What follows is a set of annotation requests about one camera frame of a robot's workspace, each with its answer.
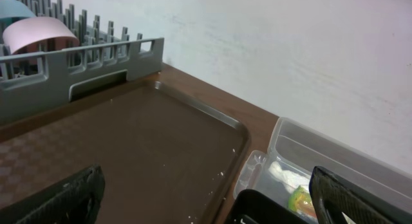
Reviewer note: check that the dark brown serving tray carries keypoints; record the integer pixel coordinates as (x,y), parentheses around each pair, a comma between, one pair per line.
(166,156)

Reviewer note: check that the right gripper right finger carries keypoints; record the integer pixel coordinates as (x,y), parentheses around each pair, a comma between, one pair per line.
(334,198)

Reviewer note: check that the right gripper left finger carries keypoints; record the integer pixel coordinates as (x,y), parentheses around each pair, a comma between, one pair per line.
(75,199)

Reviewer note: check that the grey dish rack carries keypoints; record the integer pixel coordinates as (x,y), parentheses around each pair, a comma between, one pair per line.
(35,82)

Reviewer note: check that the light blue bowl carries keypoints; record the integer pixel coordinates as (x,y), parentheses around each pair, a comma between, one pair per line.
(14,10)

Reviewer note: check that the white napkin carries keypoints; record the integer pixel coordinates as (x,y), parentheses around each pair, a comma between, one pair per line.
(289,179)

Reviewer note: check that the clear plastic bin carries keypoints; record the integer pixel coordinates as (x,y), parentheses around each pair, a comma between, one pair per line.
(299,149)

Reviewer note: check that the black tray bin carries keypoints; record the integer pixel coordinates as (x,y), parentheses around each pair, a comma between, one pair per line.
(253,207)

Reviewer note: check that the green orange snack wrapper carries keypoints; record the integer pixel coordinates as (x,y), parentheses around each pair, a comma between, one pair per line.
(300,202)

